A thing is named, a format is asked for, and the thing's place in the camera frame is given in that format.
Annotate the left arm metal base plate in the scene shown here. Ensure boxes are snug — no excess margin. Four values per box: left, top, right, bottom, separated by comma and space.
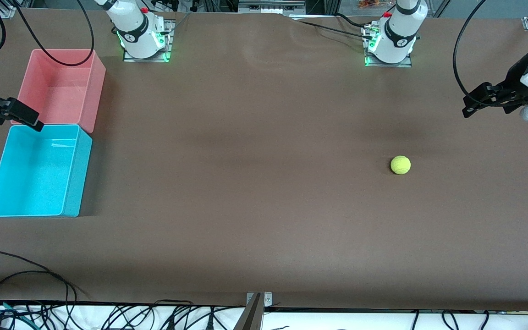
364, 25, 412, 68

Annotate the long black left arm cable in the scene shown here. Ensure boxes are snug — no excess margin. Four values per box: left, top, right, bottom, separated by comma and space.
452, 0, 528, 108

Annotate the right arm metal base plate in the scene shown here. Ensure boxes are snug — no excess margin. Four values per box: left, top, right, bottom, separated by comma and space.
123, 20, 173, 62

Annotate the yellow-green tennis ball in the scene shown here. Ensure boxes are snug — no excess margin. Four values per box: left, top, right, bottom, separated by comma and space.
390, 155, 412, 175

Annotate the dark metal bar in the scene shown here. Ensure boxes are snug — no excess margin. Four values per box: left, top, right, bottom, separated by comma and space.
233, 293, 264, 330

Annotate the long black right arm cable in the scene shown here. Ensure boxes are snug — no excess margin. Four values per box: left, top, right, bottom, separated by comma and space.
11, 0, 95, 67

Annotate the black cable on table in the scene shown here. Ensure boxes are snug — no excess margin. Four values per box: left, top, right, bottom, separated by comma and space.
335, 13, 372, 29
287, 14, 374, 41
159, 11, 192, 37

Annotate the blue plastic bin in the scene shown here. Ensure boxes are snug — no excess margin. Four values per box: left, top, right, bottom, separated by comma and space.
0, 124, 93, 218

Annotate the silver metal table bracket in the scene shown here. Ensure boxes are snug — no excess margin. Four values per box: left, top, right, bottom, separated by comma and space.
246, 292, 273, 308

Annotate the pink plastic bin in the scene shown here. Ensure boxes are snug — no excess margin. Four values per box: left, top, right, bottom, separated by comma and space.
11, 49, 106, 134

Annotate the long black arm cable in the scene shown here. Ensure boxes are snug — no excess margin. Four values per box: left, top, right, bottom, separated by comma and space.
11, 0, 95, 67
452, 0, 528, 108

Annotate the teal cable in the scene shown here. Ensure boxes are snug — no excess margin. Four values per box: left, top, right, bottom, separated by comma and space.
0, 298, 31, 324

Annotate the grey power strip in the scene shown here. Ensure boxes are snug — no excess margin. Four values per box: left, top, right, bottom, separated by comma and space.
238, 0, 307, 14

